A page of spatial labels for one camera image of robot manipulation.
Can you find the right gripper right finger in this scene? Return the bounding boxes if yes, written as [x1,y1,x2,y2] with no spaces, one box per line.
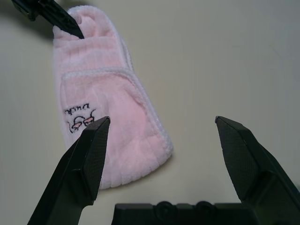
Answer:
[214,115,300,205]

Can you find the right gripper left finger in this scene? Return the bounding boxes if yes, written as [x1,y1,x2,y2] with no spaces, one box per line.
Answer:
[28,116,111,225]

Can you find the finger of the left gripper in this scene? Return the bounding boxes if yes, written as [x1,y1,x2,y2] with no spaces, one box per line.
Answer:
[10,0,84,39]

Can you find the pink terry towel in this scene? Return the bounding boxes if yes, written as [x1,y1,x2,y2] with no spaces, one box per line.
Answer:
[52,6,174,190]

